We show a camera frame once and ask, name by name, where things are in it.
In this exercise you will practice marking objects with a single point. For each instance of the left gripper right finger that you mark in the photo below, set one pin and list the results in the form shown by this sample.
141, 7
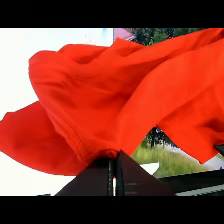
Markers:
140, 181

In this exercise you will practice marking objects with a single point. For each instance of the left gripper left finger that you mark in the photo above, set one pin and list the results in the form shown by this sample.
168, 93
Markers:
93, 180

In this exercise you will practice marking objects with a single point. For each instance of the red T-shirt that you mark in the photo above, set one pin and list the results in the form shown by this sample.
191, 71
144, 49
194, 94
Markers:
110, 96

